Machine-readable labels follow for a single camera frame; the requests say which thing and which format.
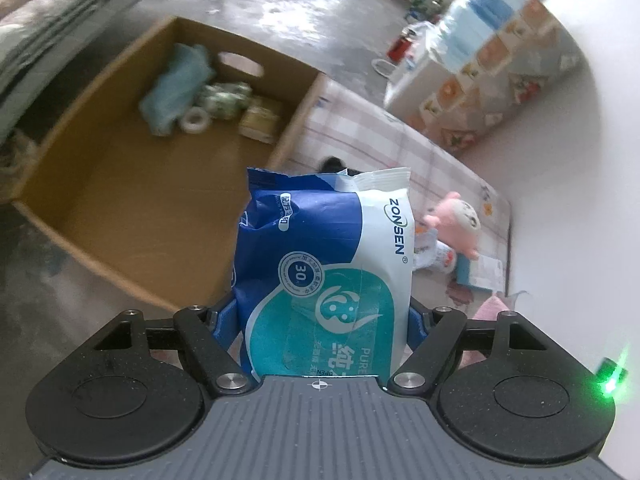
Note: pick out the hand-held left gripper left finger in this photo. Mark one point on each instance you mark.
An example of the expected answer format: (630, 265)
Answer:
(226, 321)

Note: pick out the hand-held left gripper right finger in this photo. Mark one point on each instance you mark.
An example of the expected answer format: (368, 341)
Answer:
(416, 324)

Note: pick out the pink sponge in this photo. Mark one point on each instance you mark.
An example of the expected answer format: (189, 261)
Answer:
(492, 307)

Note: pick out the blue and white carton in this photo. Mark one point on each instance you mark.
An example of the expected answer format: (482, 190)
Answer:
(480, 272)

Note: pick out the blue teal wet wipes packet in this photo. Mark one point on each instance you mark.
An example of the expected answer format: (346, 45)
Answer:
(320, 270)

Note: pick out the brown cardboard box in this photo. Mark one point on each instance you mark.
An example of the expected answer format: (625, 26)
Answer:
(125, 185)

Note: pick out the white tape roll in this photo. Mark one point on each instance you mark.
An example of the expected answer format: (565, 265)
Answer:
(195, 121)

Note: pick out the small yellow box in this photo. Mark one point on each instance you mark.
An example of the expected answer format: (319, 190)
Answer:
(260, 120)

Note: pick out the green white scrunchie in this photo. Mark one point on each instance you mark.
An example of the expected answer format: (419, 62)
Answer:
(225, 100)

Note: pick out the light blue towel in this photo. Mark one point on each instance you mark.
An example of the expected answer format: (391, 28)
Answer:
(172, 85)

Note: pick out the white can with red print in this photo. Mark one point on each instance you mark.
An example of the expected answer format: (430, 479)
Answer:
(440, 256)

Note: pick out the pink plush toy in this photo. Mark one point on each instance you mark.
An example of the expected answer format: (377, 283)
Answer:
(457, 220)

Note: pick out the black-haired plush doll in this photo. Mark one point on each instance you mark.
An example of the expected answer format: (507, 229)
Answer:
(337, 165)

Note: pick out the white cabinet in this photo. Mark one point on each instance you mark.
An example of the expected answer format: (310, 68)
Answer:
(407, 85)

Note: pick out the patterned cloth covered cabinet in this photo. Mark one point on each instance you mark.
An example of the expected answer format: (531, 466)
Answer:
(500, 85)

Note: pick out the red bottle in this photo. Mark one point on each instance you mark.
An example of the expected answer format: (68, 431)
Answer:
(400, 47)

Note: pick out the pile of clothes on bed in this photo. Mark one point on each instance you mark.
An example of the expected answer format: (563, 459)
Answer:
(55, 15)

